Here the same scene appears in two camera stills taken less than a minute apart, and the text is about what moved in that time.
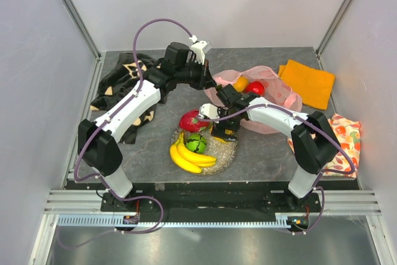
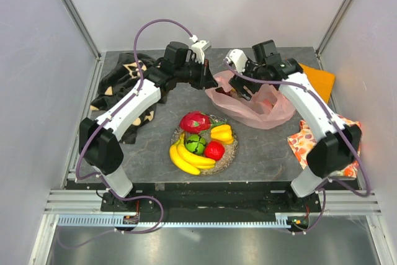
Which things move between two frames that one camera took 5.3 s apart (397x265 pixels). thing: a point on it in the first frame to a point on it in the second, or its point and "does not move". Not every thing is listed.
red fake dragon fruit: [189, 122] does not move
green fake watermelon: [196, 143] does not move
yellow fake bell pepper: [219, 139] does not move
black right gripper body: [218, 128] to [238, 83]
